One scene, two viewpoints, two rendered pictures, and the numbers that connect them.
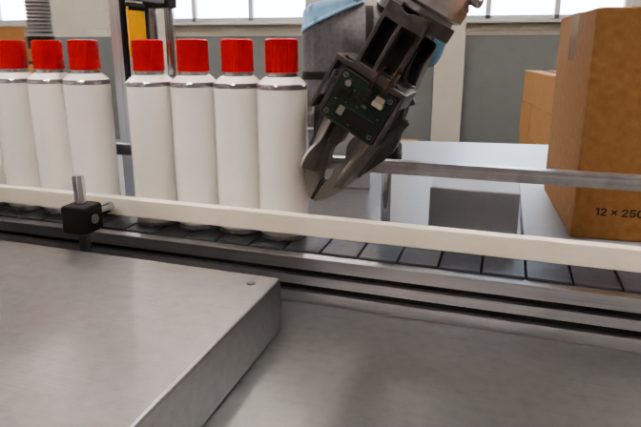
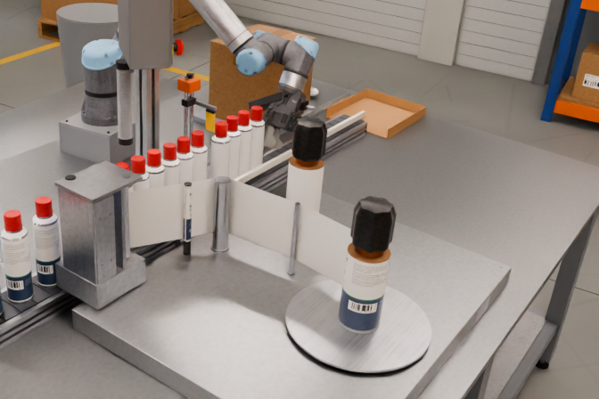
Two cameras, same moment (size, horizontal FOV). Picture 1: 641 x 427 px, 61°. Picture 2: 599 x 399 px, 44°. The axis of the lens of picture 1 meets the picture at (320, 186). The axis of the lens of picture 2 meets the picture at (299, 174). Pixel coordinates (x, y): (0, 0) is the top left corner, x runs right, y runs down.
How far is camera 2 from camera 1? 2.04 m
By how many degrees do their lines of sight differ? 72
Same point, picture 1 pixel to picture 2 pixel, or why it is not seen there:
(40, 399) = (339, 212)
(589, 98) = (269, 85)
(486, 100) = not seen: outside the picture
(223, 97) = (249, 134)
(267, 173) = (259, 153)
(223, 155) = (247, 154)
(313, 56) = (110, 84)
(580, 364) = (328, 165)
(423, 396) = (331, 185)
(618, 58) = (274, 71)
